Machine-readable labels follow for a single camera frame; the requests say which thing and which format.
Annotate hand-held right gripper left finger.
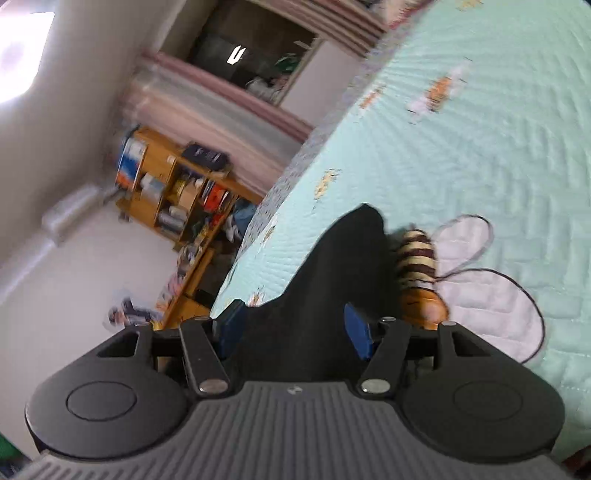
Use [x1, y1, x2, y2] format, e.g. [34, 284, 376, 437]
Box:
[95, 298, 247, 398]

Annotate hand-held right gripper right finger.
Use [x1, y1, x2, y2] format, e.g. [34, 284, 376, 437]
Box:
[344, 302, 491, 398]

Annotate black pants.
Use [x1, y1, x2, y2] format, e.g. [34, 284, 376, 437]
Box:
[240, 205, 403, 385]

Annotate wooden desk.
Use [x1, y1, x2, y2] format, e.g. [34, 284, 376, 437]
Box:
[154, 247, 219, 332]

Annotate blue cloth bundle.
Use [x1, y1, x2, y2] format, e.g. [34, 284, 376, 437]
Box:
[226, 203, 258, 241]

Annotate wooden bookshelf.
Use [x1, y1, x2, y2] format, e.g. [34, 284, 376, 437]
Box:
[113, 124, 265, 251]

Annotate navy tote bag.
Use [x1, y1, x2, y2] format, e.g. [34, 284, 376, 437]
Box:
[182, 142, 232, 172]

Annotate white air conditioner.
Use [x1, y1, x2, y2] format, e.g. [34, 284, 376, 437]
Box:
[41, 185, 117, 244]

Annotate teal bee-print quilted blanket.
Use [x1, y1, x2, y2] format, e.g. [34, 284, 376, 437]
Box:
[210, 0, 591, 464]

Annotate window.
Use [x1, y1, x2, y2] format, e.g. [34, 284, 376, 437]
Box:
[159, 0, 325, 110]

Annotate ceiling light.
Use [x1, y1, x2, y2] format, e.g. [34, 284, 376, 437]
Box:
[0, 11, 57, 105]

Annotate wall poster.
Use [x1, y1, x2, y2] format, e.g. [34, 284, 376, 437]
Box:
[108, 291, 158, 332]

